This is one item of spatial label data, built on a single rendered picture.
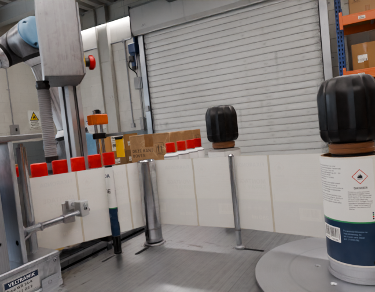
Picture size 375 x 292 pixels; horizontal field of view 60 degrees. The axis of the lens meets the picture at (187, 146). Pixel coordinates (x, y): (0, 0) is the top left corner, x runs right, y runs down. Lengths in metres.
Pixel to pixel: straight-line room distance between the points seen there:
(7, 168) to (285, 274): 0.46
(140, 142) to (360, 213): 1.23
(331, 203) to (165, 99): 5.52
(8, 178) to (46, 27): 0.43
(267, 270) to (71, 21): 0.71
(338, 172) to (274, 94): 4.74
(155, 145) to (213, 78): 4.08
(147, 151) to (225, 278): 1.08
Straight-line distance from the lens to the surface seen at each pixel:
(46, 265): 0.62
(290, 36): 5.28
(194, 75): 5.70
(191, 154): 1.22
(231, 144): 0.83
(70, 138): 1.01
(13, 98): 7.47
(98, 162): 0.86
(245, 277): 0.57
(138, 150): 1.60
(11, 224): 0.60
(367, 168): 0.49
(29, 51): 1.24
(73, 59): 0.88
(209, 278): 0.58
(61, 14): 0.91
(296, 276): 0.55
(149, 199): 0.72
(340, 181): 0.49
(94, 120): 0.98
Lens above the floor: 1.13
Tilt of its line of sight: 3 degrees down
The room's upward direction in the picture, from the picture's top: 6 degrees counter-clockwise
